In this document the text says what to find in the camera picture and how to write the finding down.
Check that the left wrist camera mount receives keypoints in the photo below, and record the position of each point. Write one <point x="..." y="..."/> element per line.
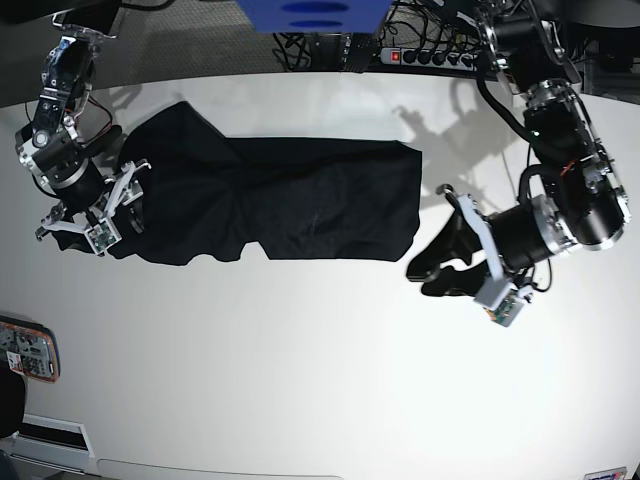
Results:
<point x="503" y="295"/>

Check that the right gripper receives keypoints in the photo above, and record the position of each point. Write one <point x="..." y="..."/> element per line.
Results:
<point x="81" y="188"/>

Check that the sticker label card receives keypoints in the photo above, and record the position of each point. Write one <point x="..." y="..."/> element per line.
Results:
<point x="610" y="474"/>

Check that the black remote control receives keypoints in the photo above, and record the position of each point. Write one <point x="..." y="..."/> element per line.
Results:
<point x="360" y="48"/>

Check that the black T-shirt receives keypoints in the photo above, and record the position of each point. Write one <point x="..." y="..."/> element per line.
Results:
<point x="298" y="198"/>

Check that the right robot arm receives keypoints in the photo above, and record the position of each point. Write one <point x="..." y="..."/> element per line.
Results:
<point x="53" y="149"/>

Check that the blue plastic box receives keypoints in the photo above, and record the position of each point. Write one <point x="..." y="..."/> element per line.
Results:
<point x="315" y="16"/>

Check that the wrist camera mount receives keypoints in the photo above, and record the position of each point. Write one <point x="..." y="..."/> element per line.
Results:
<point x="503" y="295"/>
<point x="84" y="217"/>

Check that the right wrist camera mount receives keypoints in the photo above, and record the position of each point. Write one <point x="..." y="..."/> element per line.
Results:
<point x="84" y="217"/>

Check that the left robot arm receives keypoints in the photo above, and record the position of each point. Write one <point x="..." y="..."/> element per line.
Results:
<point x="571" y="198"/>

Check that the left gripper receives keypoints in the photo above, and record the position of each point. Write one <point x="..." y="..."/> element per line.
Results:
<point x="517" y="238"/>

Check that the black chair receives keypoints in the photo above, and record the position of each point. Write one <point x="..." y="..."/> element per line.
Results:
<point x="12" y="402"/>

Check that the white power strip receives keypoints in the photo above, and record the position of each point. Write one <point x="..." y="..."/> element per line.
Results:
<point x="438" y="59"/>

